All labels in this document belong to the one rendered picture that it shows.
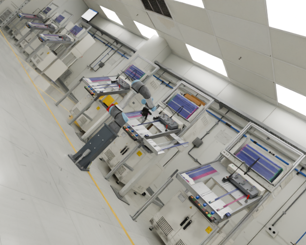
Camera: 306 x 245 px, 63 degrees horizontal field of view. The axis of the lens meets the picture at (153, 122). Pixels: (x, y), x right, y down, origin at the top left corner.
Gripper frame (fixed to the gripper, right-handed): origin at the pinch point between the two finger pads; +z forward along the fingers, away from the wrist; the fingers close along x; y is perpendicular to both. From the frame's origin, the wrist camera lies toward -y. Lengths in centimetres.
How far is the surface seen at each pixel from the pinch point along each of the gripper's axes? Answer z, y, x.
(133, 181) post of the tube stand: 60, 25, 55
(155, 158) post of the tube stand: 26, 4, 54
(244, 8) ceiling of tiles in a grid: -189, -92, 5
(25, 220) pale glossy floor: -6, 184, 144
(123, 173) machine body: 79, 10, 16
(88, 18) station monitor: -73, -94, -469
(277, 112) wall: -66, -271, 49
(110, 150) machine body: 76, 8, -35
